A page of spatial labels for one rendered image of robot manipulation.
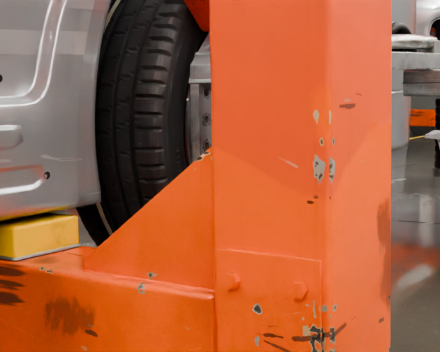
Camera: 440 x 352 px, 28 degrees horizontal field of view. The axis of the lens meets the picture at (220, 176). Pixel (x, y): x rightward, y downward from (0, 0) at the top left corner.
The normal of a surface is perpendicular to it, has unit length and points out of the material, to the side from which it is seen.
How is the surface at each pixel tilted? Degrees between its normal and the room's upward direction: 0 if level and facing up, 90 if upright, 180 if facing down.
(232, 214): 90
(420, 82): 90
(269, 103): 90
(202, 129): 90
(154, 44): 64
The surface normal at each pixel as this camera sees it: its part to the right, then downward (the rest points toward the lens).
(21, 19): 0.81, 0.05
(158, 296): -0.59, 0.10
